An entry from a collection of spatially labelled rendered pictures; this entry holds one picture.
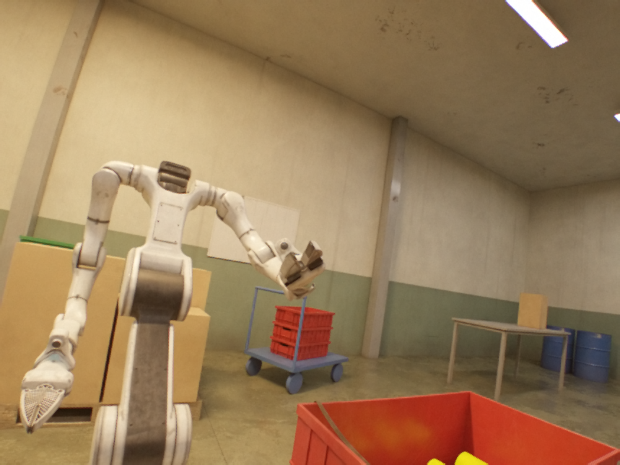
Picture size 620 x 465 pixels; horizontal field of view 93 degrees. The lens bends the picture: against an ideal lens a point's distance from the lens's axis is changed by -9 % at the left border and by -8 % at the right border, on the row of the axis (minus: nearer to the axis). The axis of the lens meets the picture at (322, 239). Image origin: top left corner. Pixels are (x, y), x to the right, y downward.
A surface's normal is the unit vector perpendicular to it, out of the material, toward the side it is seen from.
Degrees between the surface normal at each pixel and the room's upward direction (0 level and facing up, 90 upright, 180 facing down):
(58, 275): 90
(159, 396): 45
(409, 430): 90
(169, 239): 72
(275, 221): 90
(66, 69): 90
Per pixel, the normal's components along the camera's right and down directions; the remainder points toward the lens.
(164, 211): 0.56, -0.33
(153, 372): 0.49, -0.71
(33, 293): 0.55, -0.03
